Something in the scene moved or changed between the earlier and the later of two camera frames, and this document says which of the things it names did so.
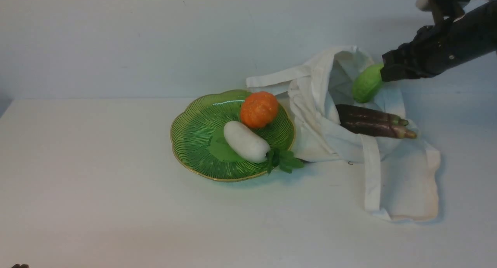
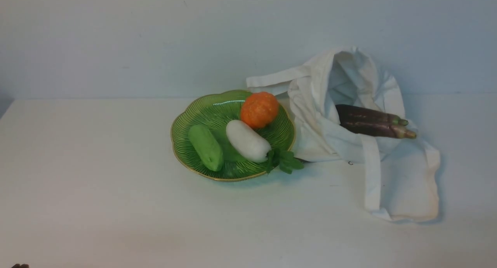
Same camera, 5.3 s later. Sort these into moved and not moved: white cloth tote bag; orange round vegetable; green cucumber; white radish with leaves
Moved: green cucumber
Not moved: orange round vegetable; white cloth tote bag; white radish with leaves
